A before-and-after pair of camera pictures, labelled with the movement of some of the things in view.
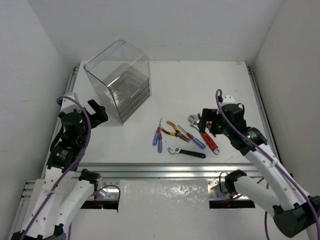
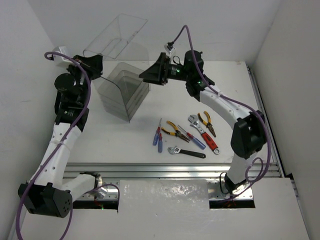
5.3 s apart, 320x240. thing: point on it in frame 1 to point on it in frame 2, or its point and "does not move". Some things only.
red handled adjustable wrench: (211, 144) does not move
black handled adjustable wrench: (175, 150) does not move
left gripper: (97, 113) to (88, 64)
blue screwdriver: (156, 138) does not move
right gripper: (209, 114) to (158, 73)
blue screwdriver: (160, 144) does not move
